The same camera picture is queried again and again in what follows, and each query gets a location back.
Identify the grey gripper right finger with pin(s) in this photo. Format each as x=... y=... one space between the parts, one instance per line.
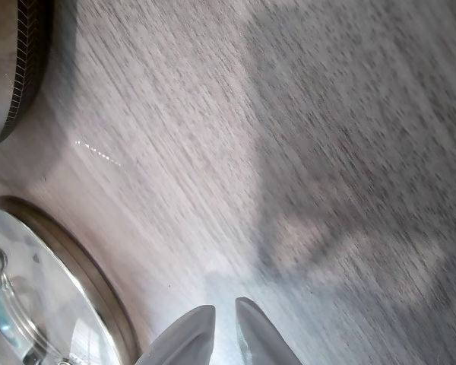
x=260 y=338

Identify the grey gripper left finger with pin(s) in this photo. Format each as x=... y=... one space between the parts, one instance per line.
x=190 y=338

